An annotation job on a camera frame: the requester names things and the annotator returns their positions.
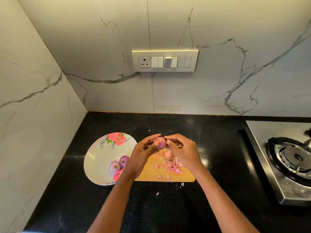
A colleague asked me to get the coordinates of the person's left forearm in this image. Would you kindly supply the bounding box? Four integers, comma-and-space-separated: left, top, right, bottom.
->
87, 173, 140, 233

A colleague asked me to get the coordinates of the white wall switch panel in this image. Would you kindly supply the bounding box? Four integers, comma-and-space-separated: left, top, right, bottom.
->
132, 49, 199, 73

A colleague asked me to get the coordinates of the person's right forearm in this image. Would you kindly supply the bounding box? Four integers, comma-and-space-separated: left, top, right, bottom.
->
192, 168, 260, 233

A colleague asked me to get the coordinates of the white floral plate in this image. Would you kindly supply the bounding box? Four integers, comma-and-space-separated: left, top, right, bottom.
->
84, 132, 138, 186

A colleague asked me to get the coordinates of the wooden cutting board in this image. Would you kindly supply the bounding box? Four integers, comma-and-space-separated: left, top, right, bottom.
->
135, 149, 196, 183

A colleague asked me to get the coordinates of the black stone countertop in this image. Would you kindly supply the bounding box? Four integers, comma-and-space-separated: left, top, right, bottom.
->
22, 111, 311, 233

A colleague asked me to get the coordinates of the person's right hand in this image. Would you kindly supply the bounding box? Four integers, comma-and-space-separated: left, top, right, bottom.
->
164, 133, 208, 178

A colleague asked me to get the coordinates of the stainless steel gas stove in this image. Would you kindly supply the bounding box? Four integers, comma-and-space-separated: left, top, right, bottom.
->
244, 120, 311, 207

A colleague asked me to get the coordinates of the pile of onion peels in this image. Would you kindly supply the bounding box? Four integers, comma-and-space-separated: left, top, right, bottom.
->
154, 155, 185, 196

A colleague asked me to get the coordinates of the person's left hand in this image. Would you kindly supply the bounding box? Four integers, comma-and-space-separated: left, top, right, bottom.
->
121, 134, 163, 182

